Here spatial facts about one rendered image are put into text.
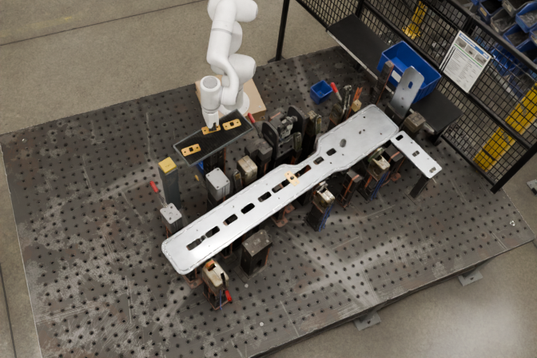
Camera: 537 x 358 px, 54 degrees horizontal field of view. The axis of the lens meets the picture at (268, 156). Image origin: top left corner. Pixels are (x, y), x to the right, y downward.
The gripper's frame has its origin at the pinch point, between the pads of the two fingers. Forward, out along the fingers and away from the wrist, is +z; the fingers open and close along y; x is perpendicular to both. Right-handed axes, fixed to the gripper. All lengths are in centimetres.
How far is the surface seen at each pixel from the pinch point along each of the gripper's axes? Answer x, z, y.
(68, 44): -55, 124, -189
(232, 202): 0.5, 24.5, 29.3
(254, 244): 2, 22, 54
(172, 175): -23.0, 13.5, 11.6
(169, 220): -30.6, 18.4, 30.3
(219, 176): -2.8, 13.5, 19.3
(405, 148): 96, 25, 30
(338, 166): 57, 25, 29
